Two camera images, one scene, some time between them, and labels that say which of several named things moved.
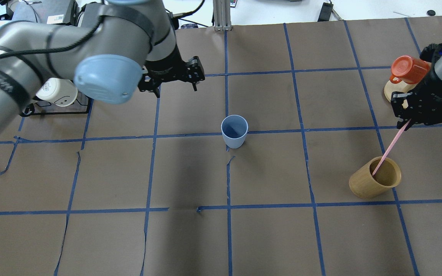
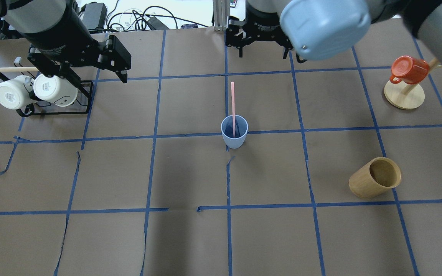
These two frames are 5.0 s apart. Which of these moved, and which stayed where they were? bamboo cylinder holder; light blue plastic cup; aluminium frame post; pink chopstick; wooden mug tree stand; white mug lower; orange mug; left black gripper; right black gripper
Moved: left black gripper; right black gripper; pink chopstick
Stayed: aluminium frame post; white mug lower; light blue plastic cup; bamboo cylinder holder; wooden mug tree stand; orange mug
